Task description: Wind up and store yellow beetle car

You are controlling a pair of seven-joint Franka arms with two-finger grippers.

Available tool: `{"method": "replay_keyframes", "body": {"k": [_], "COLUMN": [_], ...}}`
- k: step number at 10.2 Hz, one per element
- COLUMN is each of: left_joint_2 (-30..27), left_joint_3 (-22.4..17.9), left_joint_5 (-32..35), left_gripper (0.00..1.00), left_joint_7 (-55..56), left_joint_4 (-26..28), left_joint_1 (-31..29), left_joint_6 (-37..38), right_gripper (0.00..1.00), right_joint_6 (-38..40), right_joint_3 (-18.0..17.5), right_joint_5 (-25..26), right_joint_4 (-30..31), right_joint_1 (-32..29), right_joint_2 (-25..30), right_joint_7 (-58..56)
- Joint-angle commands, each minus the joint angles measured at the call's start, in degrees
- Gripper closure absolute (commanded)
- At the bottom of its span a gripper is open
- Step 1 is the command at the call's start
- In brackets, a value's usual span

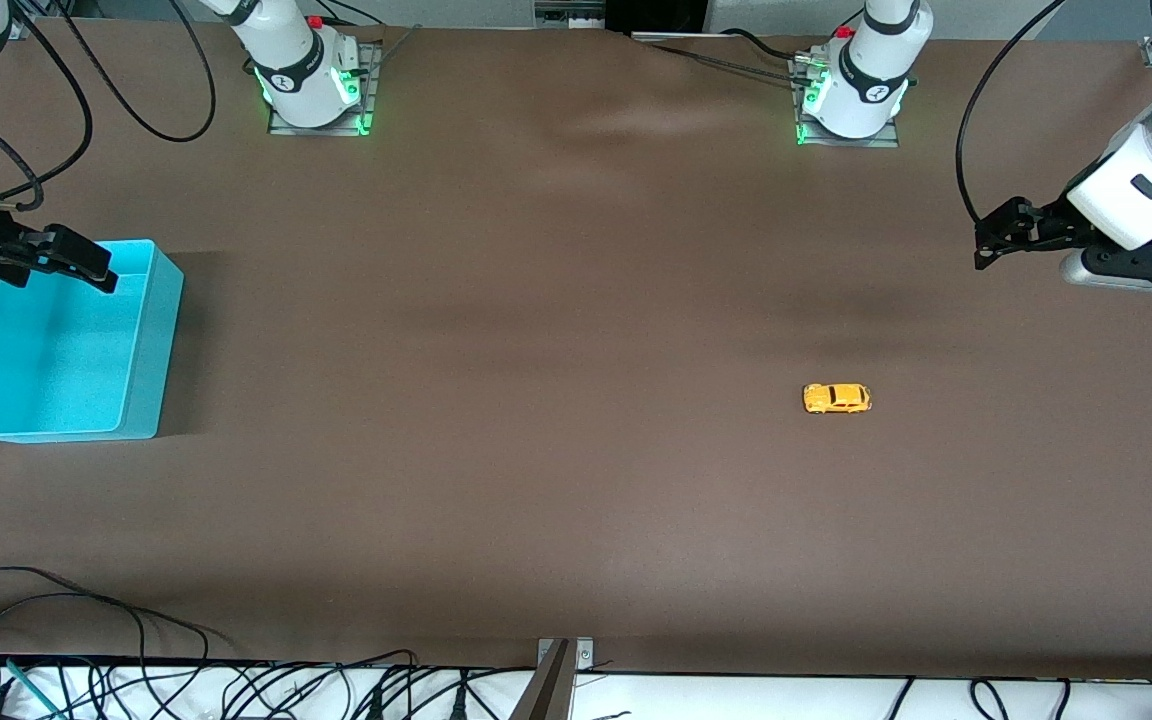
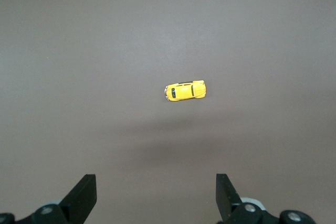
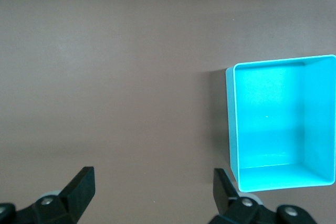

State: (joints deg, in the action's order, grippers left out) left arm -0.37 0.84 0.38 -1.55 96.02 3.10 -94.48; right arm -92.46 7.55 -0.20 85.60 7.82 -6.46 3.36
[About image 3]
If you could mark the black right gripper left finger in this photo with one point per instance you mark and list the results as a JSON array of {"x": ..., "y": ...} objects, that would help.
[{"x": 76, "y": 195}]

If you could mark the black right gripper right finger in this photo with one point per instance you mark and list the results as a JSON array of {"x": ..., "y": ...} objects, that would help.
[{"x": 225, "y": 197}]

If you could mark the turquoise plastic bin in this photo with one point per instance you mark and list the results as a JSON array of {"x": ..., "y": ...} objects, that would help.
[{"x": 267, "y": 119}]

